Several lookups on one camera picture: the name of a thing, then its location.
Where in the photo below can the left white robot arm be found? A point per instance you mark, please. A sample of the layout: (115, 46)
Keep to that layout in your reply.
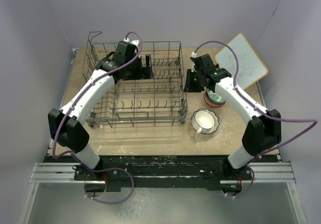
(66, 125)

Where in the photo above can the green leaf patterned bowl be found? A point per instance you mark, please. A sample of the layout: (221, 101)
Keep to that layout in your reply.
(214, 97)

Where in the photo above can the grey wire dish rack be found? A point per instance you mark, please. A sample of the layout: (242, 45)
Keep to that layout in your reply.
(160, 100)

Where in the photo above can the orange red patterned bowl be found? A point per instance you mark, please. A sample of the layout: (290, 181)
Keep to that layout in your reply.
(211, 104)

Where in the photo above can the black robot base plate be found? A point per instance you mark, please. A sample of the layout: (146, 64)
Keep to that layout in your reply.
(181, 171)

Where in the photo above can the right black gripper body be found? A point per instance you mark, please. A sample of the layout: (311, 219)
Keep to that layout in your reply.
(201, 74)

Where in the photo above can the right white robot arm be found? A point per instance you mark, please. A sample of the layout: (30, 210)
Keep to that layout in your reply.
(262, 132)

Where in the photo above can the aluminium rail frame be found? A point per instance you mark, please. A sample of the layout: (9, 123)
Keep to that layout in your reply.
(56, 197)

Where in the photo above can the small whiteboard yellow frame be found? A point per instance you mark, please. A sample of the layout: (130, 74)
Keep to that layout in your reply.
(251, 67)

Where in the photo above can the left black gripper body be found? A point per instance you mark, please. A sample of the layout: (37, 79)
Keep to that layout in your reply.
(134, 71)

